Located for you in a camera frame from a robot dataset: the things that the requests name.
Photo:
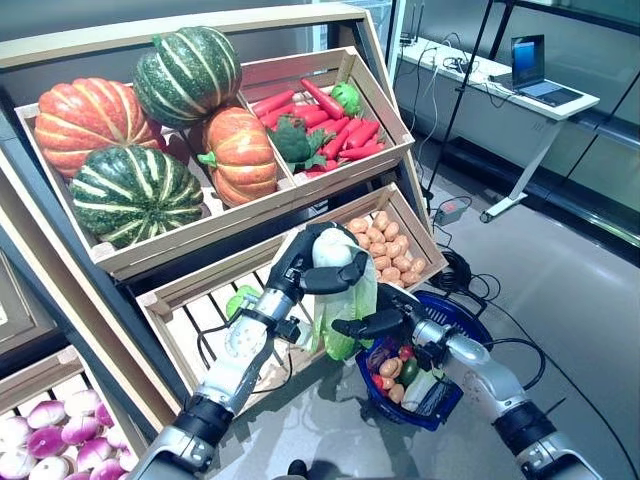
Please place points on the dark green broccoli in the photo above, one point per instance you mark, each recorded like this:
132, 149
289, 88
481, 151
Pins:
295, 142

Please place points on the pink dragon fruits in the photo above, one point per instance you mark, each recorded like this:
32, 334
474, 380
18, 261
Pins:
82, 403

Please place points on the grey power strip red switch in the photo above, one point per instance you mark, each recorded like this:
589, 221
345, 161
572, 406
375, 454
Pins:
452, 210

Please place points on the red tomato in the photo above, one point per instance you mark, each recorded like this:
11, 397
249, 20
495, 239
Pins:
406, 352

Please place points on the napa cabbage toy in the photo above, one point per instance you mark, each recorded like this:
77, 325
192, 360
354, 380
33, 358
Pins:
240, 300
350, 300
417, 387

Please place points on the wooden display shelf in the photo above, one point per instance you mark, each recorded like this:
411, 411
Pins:
200, 32

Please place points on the wooden slatted crate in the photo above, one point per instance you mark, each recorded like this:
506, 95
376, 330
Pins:
300, 67
350, 212
200, 282
40, 377

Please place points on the black tripod pole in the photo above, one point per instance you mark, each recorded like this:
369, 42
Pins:
459, 97

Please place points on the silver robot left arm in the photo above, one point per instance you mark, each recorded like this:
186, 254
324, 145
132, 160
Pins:
235, 375

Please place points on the wide wooden crate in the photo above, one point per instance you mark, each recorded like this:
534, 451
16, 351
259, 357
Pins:
135, 257

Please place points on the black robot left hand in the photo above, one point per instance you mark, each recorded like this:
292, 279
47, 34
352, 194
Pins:
292, 260

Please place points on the small red vegetable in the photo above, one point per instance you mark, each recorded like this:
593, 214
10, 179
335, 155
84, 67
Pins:
377, 382

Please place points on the open laptop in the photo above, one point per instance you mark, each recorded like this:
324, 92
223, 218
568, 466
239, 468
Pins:
527, 60

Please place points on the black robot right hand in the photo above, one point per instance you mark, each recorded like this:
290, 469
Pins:
395, 322

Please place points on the orange pumpkin green stem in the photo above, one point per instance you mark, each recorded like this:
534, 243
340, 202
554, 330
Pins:
242, 155

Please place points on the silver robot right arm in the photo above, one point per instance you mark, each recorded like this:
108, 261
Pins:
475, 360

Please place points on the purple eggplant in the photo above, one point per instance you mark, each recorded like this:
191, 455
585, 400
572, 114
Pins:
378, 356

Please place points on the orange striped pumpkin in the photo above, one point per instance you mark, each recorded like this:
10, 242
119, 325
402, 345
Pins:
85, 120

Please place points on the brown potato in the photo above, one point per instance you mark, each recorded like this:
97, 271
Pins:
391, 231
402, 245
357, 225
383, 263
419, 265
390, 367
411, 278
382, 220
404, 263
392, 274
363, 240
377, 250

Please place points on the purple white turnip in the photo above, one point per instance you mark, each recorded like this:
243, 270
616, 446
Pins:
45, 442
104, 415
46, 414
81, 430
93, 453

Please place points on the green striped pumpkin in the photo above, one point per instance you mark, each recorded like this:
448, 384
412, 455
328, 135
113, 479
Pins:
187, 75
135, 195

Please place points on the blue plastic shopping basket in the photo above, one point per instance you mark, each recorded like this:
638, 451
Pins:
390, 406

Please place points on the black wifi router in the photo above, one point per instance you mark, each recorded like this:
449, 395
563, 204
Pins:
410, 39

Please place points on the light green bell pepper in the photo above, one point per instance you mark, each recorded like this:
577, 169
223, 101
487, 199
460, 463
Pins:
346, 97

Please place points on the dark green bell pepper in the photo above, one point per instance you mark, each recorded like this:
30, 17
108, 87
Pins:
410, 371

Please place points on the white desk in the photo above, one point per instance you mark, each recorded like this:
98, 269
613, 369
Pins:
475, 115

